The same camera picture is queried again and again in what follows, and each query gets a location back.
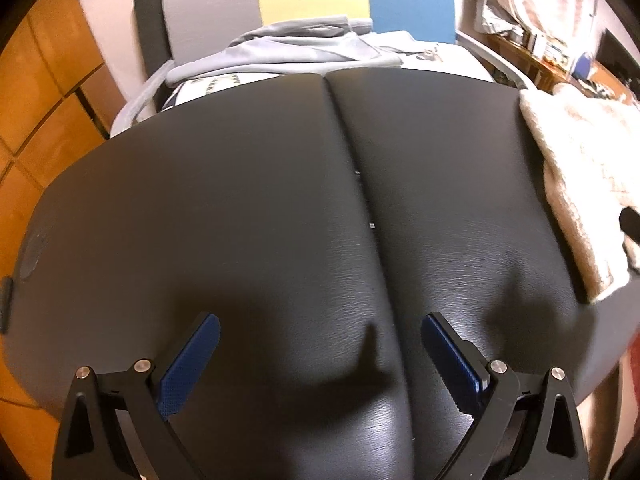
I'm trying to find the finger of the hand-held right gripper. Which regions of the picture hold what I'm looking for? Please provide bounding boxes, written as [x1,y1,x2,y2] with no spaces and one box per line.
[619,207,640,274]

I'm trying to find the grey yellow blue chair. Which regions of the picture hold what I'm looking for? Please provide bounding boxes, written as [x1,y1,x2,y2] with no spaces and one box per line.
[161,0,536,93]

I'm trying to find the black foam roll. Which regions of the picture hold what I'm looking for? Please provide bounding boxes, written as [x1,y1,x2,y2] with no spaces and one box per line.
[132,0,174,112]

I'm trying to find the black monitor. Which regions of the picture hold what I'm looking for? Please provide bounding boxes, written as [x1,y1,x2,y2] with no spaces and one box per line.
[597,29,640,84]

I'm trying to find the cluttered wooden shelf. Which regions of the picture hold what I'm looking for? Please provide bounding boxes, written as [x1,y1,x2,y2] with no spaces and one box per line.
[487,29,596,94]

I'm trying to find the cream fluffy sweater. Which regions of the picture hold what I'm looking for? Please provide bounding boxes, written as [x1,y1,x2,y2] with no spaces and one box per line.
[519,82,640,304]

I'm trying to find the grey hoodie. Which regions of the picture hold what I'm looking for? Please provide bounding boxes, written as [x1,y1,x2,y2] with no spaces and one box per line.
[120,14,403,126]

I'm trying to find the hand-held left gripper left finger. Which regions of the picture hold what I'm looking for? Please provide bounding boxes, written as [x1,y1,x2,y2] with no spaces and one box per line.
[52,312,221,480]

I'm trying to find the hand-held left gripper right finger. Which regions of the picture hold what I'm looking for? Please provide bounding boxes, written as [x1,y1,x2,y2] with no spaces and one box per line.
[421,311,590,480]

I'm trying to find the white printed cloth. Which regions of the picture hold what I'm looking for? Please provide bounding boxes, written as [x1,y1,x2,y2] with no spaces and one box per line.
[160,30,496,111]

